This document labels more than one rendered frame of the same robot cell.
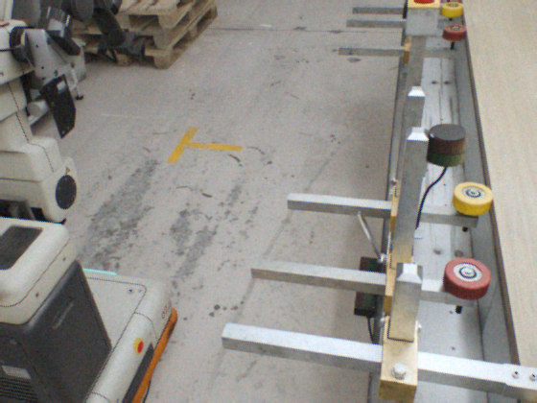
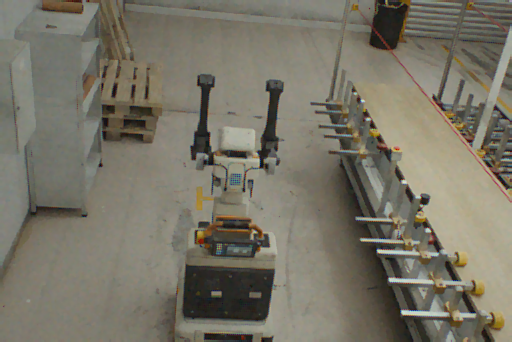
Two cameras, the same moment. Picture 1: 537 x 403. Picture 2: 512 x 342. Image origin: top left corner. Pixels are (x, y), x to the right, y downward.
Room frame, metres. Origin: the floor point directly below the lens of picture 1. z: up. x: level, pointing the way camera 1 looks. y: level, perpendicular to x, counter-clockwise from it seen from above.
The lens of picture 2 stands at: (-1.81, 1.89, 2.96)
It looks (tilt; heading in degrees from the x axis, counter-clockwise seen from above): 29 degrees down; 337
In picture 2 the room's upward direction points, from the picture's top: 7 degrees clockwise
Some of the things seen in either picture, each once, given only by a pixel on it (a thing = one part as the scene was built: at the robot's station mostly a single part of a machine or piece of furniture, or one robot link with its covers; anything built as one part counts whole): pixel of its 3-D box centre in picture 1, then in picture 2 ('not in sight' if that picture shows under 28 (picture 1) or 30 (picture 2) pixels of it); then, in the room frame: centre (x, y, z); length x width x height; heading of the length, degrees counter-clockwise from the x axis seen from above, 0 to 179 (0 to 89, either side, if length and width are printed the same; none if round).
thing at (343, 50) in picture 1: (396, 52); (355, 153); (1.92, -0.54, 0.81); 0.43 x 0.03 x 0.04; 74
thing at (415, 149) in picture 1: (403, 239); (408, 228); (0.74, -0.26, 0.93); 0.04 x 0.04 x 0.48; 74
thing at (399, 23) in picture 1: (399, 23); (349, 137); (2.16, -0.61, 0.83); 0.43 x 0.03 x 0.04; 74
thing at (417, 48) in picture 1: (408, 114); (387, 186); (1.23, -0.40, 0.93); 0.05 x 0.05 x 0.45; 74
